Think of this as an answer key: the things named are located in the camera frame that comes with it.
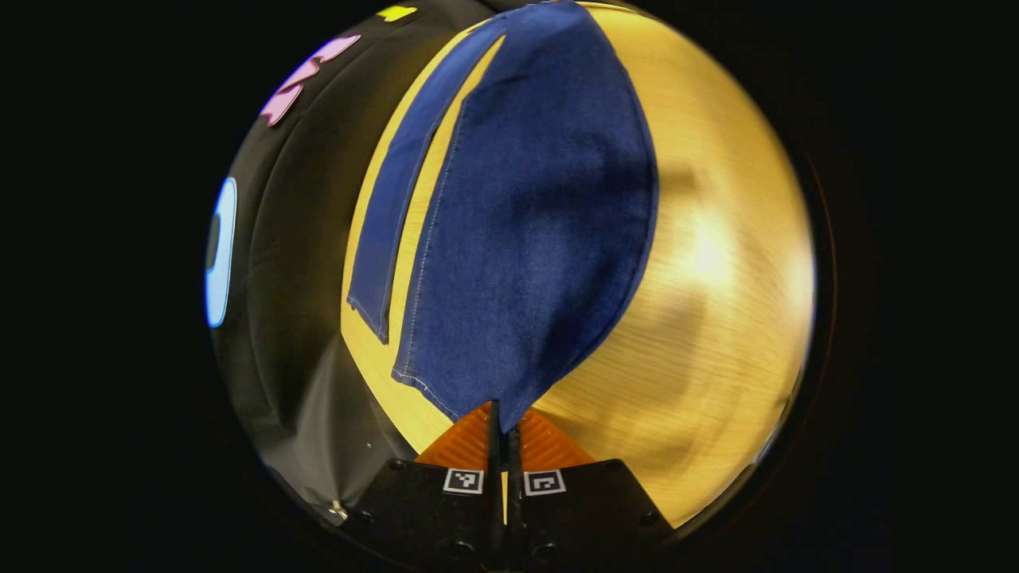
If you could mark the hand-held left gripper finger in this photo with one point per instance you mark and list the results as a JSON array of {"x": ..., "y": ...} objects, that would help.
[
  {"x": 513, "y": 461},
  {"x": 495, "y": 446}
]

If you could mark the blue jeans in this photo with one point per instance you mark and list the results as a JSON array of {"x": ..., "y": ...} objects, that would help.
[{"x": 533, "y": 223}]

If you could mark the small silver clip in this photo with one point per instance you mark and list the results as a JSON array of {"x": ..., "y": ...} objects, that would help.
[{"x": 339, "y": 509}]

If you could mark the black backdrop cloth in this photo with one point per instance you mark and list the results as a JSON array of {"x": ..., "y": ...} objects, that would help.
[{"x": 294, "y": 278}]

